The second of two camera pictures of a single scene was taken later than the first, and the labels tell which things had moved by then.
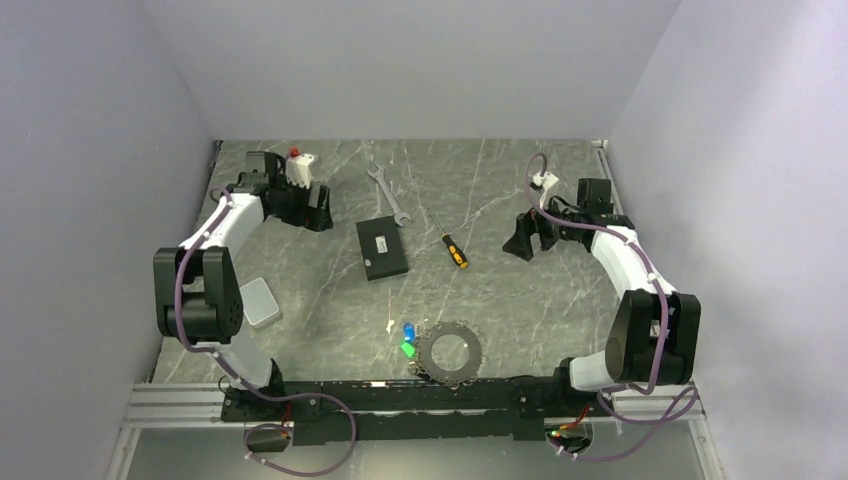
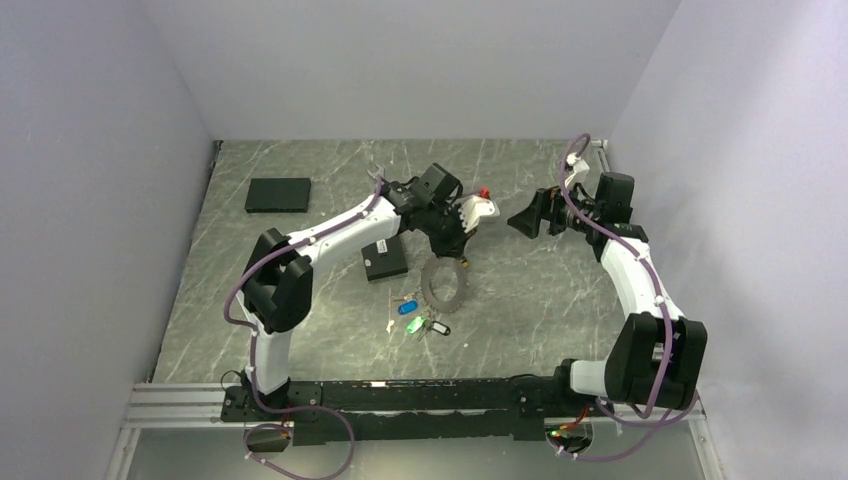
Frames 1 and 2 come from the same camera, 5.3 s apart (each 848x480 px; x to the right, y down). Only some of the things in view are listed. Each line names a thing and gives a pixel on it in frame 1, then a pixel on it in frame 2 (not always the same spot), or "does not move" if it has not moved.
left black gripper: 316,218 to 455,246
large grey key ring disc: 461,374 to 434,303
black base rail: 404,412 does not move
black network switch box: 382,247 does not move
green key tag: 408,349 to 416,325
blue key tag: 409,333 to 408,307
